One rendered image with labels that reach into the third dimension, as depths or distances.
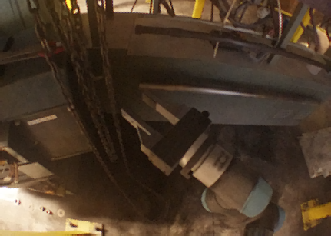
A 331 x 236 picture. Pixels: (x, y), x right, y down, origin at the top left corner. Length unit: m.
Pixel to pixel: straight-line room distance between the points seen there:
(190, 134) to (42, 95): 0.39
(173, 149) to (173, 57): 0.64
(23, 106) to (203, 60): 0.79
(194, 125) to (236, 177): 0.12
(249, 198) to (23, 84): 0.59
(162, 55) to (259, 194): 0.75
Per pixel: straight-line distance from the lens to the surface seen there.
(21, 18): 1.12
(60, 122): 0.58
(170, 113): 0.37
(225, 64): 0.97
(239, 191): 0.33
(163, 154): 0.31
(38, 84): 0.54
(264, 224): 0.46
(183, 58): 0.91
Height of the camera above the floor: 1.16
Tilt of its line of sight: 55 degrees down
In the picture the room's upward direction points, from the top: 12 degrees clockwise
